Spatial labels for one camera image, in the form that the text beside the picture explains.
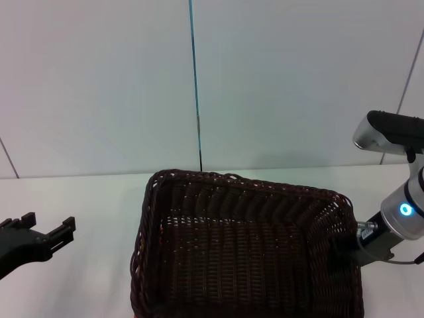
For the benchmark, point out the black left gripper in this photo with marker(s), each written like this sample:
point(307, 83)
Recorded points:
point(20, 251)

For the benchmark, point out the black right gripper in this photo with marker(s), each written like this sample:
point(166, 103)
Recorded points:
point(376, 242)

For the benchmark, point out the dark brown wicker basket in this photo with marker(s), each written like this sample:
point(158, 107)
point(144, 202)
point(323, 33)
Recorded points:
point(245, 251)

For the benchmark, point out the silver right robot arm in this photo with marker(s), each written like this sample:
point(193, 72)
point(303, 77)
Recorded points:
point(405, 212)

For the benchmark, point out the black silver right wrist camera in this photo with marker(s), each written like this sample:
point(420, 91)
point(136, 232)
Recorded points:
point(387, 132)

